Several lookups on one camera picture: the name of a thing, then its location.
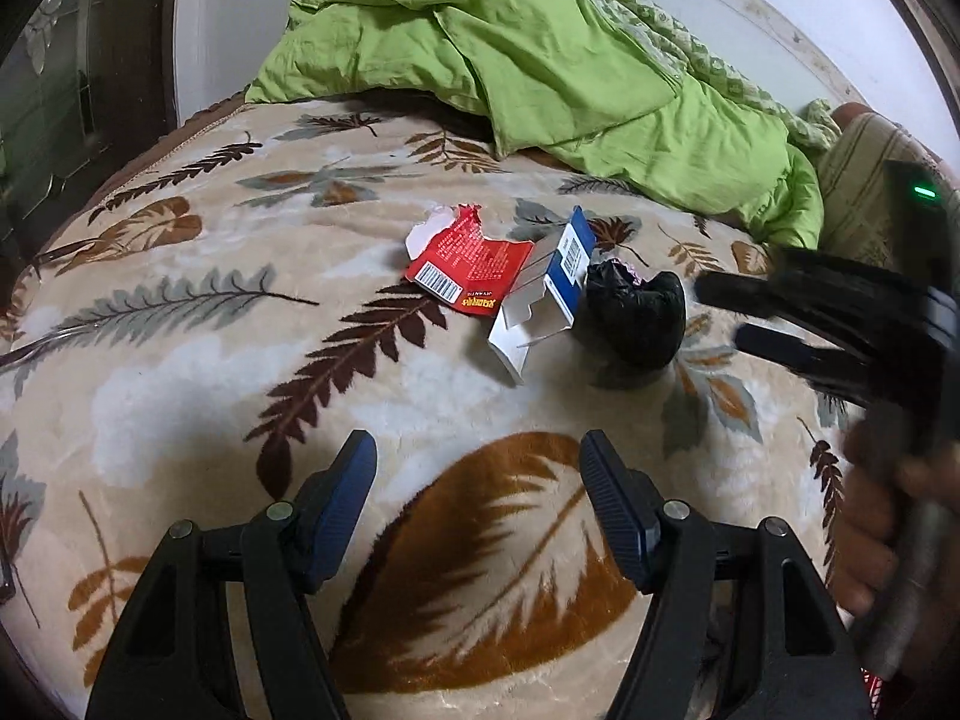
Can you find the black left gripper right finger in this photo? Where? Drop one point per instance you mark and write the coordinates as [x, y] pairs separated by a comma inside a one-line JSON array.
[[626, 504]]

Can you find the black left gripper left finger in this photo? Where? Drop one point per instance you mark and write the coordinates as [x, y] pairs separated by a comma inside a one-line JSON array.
[[328, 505]]

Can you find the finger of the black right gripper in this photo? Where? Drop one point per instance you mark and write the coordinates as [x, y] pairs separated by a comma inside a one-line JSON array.
[[808, 287], [795, 359]]

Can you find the person's right hand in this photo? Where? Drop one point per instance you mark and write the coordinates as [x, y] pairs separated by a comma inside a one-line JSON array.
[[864, 559]]

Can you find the striped brown pillow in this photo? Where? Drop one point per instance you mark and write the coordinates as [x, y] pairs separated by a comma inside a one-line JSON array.
[[858, 217]]

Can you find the black crumpled plastic bag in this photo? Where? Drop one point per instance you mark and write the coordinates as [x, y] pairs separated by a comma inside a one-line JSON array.
[[638, 325]]

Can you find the leaf patterned beige blanket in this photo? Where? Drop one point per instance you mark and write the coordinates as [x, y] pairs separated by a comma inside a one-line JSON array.
[[204, 339]]

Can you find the blue white open carton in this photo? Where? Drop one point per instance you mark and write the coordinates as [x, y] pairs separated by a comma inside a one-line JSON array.
[[544, 298]]

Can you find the red torn barcode wrapper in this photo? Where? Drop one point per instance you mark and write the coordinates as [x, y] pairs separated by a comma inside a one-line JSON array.
[[458, 264]]

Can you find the green quilt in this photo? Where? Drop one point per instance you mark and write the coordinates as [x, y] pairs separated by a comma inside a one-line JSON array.
[[618, 89]]

